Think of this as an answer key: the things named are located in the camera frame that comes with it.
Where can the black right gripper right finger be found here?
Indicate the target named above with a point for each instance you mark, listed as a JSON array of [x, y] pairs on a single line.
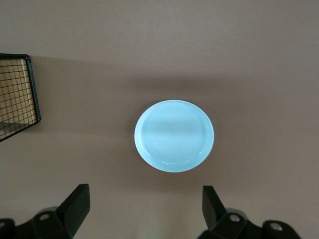
[[211, 206]]

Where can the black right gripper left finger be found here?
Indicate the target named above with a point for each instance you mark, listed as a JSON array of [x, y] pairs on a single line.
[[74, 209]]

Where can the light blue plate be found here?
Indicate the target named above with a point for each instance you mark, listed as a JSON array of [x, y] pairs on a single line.
[[174, 137]]

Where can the wooden board in basket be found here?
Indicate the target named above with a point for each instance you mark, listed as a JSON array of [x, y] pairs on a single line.
[[15, 99]]

